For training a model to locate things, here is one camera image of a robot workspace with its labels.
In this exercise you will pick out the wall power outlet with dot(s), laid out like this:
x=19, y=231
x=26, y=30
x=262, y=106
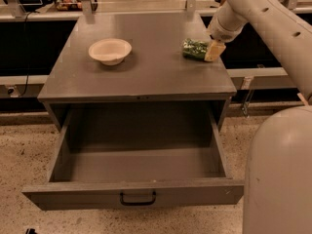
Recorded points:
x=13, y=92

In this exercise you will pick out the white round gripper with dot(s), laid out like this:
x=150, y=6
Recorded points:
x=221, y=33

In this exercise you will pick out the green soda can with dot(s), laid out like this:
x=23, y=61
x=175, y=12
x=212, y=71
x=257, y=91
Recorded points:
x=194, y=49

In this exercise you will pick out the open grey top drawer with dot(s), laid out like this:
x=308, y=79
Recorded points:
x=172, y=148

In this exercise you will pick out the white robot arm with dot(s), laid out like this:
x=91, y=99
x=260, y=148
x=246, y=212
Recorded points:
x=278, y=178

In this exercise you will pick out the white paper bowl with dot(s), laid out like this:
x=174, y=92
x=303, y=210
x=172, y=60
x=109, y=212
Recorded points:
x=110, y=51

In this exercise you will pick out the grey metal drawer cabinet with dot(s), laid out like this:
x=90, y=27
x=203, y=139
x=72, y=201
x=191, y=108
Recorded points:
x=155, y=69

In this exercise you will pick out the black drawer handle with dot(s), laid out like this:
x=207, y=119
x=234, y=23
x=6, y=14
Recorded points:
x=137, y=200

